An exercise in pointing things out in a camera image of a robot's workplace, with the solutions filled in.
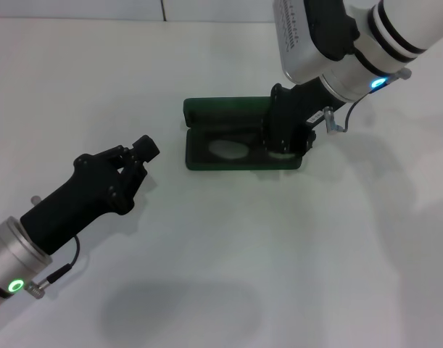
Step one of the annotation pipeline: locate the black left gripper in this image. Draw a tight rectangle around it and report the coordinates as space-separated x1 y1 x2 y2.
20 134 161 257

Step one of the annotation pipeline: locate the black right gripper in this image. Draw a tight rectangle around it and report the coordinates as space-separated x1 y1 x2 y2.
258 78 347 157

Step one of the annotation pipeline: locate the green glasses case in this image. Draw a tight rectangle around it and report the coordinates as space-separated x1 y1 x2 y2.
183 96 304 171

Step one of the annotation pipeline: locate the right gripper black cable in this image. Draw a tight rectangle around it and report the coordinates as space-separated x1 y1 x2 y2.
322 69 413 134

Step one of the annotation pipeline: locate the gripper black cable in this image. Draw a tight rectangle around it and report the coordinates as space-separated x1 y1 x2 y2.
23 195 80 300
322 69 413 134

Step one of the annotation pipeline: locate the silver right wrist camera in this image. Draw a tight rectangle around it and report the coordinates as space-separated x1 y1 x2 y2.
273 0 362 85

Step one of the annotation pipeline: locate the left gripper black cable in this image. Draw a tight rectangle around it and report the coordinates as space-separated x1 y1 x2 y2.
23 195 80 300

